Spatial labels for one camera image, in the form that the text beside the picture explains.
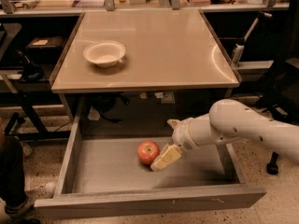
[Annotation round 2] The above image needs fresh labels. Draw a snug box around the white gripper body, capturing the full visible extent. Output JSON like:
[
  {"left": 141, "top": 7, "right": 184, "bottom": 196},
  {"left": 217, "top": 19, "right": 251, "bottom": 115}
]
[{"left": 172, "top": 118, "right": 198, "bottom": 151}]

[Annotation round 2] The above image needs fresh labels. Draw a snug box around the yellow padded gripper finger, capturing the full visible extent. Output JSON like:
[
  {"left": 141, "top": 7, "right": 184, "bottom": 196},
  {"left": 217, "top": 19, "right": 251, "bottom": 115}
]
[
  {"left": 167, "top": 119, "right": 181, "bottom": 129},
  {"left": 150, "top": 144, "right": 182, "bottom": 172}
]

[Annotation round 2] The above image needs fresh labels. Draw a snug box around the red apple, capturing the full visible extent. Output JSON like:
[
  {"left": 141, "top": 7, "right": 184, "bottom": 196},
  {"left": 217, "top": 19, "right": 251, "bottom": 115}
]
[{"left": 137, "top": 140, "right": 160, "bottom": 165}]

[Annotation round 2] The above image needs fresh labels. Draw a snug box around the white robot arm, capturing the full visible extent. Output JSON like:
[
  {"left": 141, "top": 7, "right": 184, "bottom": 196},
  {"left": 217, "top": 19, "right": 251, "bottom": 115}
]
[{"left": 150, "top": 99, "right": 299, "bottom": 172}]

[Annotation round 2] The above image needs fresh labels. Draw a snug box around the grey counter cabinet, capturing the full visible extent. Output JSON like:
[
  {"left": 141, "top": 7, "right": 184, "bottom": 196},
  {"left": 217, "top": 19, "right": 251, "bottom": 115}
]
[{"left": 49, "top": 8, "right": 242, "bottom": 123}]

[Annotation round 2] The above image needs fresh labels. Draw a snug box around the open grey wooden drawer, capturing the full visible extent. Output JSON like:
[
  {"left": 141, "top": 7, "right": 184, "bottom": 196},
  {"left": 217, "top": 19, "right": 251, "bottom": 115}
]
[{"left": 34, "top": 95, "right": 267, "bottom": 221}]

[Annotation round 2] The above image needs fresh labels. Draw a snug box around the white paper bowl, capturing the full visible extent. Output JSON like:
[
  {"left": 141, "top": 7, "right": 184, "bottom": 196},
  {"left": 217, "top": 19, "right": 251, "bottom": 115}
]
[{"left": 83, "top": 40, "right": 126, "bottom": 68}]

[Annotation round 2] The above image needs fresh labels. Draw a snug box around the black white handheld tool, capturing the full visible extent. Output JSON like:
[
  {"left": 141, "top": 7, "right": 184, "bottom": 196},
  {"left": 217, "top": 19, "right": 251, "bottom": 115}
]
[{"left": 232, "top": 11, "right": 272, "bottom": 66}]

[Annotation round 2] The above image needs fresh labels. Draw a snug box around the black office chair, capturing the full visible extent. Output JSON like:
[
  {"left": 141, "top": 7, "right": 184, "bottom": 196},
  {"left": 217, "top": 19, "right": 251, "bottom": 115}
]
[{"left": 258, "top": 0, "right": 299, "bottom": 175}]

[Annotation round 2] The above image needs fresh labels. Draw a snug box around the black box with label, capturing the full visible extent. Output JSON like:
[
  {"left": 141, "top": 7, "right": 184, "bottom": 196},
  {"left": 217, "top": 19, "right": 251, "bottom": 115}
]
[{"left": 25, "top": 36, "right": 65, "bottom": 63}]

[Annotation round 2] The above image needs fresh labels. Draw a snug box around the black handheld scanner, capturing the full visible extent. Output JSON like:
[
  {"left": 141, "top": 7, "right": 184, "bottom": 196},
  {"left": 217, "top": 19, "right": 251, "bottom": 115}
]
[{"left": 16, "top": 49, "right": 44, "bottom": 81}]

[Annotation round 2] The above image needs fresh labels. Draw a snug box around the grey white sneaker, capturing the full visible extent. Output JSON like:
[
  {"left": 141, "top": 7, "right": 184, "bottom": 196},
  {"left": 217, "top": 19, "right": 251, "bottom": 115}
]
[{"left": 5, "top": 197, "right": 33, "bottom": 218}]

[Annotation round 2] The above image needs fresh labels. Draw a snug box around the person's dark trouser leg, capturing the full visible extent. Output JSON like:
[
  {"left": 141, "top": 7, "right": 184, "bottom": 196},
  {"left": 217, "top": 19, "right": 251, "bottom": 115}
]
[{"left": 0, "top": 136, "right": 27, "bottom": 208}]

